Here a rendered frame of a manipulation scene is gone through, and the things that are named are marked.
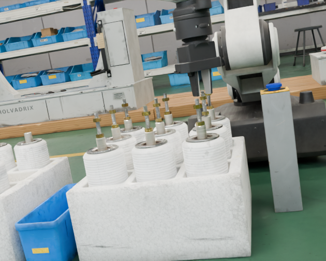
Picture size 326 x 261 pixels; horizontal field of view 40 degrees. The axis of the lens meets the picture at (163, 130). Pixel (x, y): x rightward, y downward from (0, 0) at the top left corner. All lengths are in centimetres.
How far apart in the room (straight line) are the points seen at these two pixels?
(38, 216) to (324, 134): 91
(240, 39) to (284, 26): 801
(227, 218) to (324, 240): 22
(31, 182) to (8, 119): 242
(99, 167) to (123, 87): 222
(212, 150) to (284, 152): 26
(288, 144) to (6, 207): 70
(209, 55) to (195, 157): 26
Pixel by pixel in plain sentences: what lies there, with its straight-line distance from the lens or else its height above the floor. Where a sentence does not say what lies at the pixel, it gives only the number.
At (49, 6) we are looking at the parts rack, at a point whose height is 127.
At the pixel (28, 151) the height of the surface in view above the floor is 23.
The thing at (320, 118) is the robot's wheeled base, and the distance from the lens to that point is 152.
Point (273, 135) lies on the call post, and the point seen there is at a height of 20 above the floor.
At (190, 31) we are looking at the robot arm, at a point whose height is 49.
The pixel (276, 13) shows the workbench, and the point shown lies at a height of 72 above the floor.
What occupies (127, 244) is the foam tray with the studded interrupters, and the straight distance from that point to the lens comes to 104.
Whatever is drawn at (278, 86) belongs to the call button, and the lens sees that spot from 116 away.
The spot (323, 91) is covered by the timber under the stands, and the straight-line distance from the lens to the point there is 302.
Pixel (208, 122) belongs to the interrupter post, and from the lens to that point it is 110.
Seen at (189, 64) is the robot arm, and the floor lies 41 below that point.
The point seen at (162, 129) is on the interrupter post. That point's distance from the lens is 112.
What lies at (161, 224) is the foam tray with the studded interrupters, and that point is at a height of 9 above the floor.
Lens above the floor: 45
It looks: 10 degrees down
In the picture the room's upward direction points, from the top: 9 degrees counter-clockwise
